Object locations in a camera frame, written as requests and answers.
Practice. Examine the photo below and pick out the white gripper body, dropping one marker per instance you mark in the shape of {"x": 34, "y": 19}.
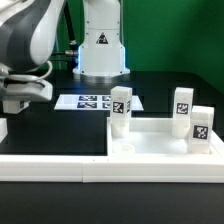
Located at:
{"x": 25, "y": 88}

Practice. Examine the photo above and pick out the white square table top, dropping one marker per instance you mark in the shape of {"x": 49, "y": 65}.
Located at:
{"x": 152, "y": 137}

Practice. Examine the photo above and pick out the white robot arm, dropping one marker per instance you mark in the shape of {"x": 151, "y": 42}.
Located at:
{"x": 27, "y": 36}

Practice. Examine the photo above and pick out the white sheet with markers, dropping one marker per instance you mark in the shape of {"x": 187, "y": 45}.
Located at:
{"x": 82, "y": 102}

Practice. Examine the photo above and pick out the white U-shaped obstacle fence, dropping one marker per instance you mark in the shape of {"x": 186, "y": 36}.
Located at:
{"x": 111, "y": 169}

